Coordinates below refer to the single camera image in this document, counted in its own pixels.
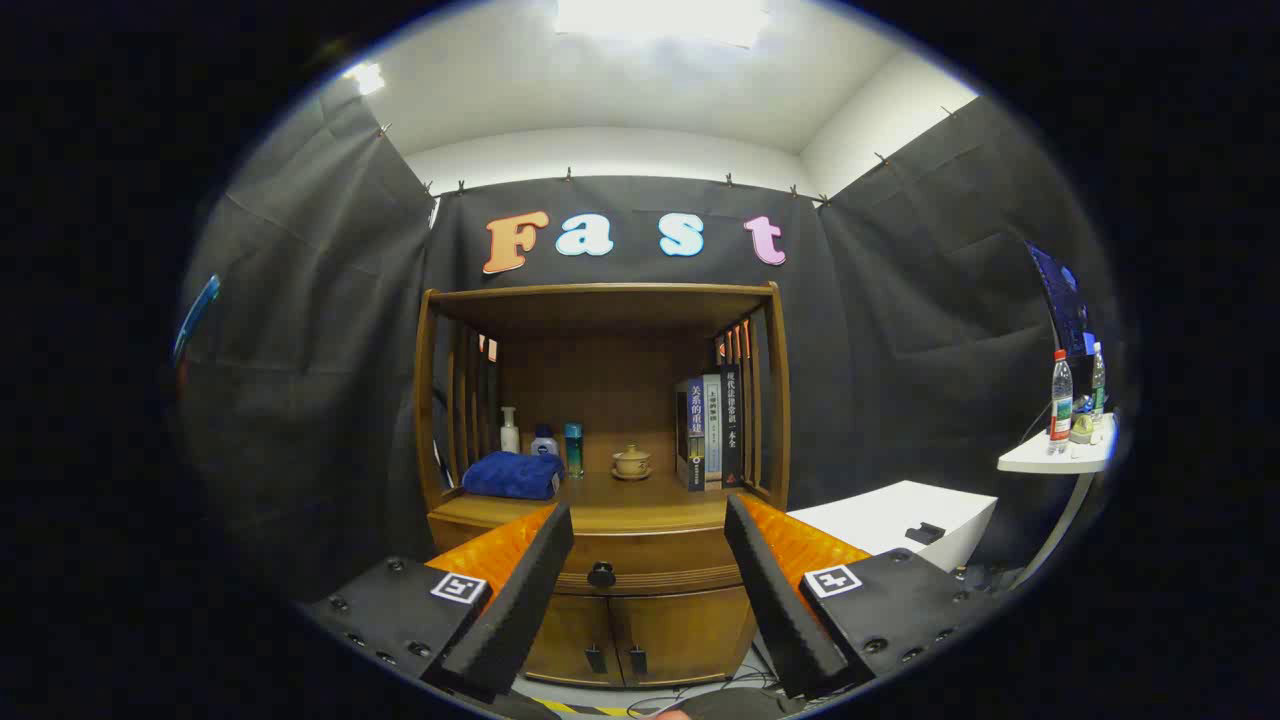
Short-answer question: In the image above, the blue spine book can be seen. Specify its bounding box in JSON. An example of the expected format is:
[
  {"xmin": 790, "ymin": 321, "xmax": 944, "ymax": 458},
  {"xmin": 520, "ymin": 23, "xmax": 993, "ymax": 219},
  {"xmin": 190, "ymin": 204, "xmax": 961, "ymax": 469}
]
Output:
[{"xmin": 676, "ymin": 378, "xmax": 707, "ymax": 492}]

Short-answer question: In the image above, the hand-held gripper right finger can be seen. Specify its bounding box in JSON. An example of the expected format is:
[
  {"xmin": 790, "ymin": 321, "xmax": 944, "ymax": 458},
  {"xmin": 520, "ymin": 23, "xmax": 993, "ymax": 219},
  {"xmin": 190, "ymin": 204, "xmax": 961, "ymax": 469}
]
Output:
[{"xmin": 723, "ymin": 492, "xmax": 1003, "ymax": 701}]

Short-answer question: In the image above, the brown wooden drawer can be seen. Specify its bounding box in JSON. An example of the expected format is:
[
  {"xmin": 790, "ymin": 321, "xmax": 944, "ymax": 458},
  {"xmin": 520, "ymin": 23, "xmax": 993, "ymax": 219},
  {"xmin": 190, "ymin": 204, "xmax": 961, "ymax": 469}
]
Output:
[{"xmin": 430, "ymin": 520, "xmax": 746, "ymax": 598}]

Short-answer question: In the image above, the wooden cabinet door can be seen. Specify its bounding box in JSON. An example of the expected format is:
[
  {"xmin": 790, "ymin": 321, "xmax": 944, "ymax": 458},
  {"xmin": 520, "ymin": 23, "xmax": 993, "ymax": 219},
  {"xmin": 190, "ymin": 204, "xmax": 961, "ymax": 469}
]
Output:
[
  {"xmin": 525, "ymin": 595, "xmax": 626, "ymax": 689},
  {"xmin": 610, "ymin": 588, "xmax": 756, "ymax": 689}
]

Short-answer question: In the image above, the white low cabinet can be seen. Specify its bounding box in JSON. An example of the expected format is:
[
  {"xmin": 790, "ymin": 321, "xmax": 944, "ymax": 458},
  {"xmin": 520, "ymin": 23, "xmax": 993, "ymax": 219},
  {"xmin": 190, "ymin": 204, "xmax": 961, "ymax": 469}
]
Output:
[{"xmin": 787, "ymin": 481, "xmax": 998, "ymax": 573}]

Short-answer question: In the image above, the pale spine book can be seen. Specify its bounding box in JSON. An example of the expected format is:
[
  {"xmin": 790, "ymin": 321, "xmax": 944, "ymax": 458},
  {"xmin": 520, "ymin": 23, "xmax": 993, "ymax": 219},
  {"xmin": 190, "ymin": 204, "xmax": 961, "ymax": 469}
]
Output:
[{"xmin": 702, "ymin": 373, "xmax": 723, "ymax": 486}]

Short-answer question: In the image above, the dark monitor screen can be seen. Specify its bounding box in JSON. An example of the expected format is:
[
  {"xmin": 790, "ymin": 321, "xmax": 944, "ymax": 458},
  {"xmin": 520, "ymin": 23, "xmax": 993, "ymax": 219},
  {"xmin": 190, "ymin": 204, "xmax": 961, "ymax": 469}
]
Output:
[{"xmin": 1024, "ymin": 240, "xmax": 1096, "ymax": 358}]

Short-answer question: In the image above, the white side table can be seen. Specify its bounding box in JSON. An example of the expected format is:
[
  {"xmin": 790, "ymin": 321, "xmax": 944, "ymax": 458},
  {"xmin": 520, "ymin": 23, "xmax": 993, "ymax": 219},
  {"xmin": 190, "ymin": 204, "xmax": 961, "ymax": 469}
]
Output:
[{"xmin": 997, "ymin": 412, "xmax": 1118, "ymax": 591}]

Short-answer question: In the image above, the person's right leg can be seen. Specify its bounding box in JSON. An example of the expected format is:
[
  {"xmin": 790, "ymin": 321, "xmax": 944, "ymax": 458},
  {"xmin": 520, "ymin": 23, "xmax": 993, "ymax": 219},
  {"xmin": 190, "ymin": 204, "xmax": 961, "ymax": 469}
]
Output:
[{"xmin": 660, "ymin": 688, "xmax": 801, "ymax": 720}]

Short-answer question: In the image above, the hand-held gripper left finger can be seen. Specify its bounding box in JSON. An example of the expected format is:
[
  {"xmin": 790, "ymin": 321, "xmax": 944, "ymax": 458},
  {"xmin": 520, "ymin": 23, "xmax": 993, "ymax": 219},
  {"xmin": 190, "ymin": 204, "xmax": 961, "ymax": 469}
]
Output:
[{"xmin": 298, "ymin": 502, "xmax": 576, "ymax": 701}]

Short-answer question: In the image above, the black backdrop cloth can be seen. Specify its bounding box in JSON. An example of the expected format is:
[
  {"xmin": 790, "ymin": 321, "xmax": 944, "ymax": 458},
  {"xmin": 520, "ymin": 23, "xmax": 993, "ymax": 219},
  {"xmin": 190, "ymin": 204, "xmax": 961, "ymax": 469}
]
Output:
[{"xmin": 175, "ymin": 75, "xmax": 1136, "ymax": 601}]

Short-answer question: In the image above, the red label water bottle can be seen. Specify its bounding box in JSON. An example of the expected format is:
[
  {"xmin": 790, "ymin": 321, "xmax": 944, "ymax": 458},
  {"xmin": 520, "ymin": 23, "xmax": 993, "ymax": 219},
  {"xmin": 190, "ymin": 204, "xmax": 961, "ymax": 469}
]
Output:
[{"xmin": 1048, "ymin": 349, "xmax": 1074, "ymax": 454}]

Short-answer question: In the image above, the brown wooden cabinet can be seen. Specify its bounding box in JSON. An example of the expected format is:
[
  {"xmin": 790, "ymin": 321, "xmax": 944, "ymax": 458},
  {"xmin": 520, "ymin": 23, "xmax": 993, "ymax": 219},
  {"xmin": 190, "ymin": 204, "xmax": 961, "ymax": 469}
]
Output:
[{"xmin": 413, "ymin": 282, "xmax": 793, "ymax": 691}]

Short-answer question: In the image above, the folded blue towel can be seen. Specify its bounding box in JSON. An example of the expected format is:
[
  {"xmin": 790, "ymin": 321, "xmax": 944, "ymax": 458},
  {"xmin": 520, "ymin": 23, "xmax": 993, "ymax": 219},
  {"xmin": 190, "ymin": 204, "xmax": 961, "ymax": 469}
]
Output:
[{"xmin": 462, "ymin": 451, "xmax": 564, "ymax": 501}]

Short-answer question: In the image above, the wooden countertop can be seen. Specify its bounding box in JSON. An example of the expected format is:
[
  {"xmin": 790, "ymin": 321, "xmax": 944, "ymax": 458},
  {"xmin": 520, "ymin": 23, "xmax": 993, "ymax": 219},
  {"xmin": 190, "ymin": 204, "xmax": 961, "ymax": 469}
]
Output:
[{"xmin": 432, "ymin": 470, "xmax": 781, "ymax": 531}]

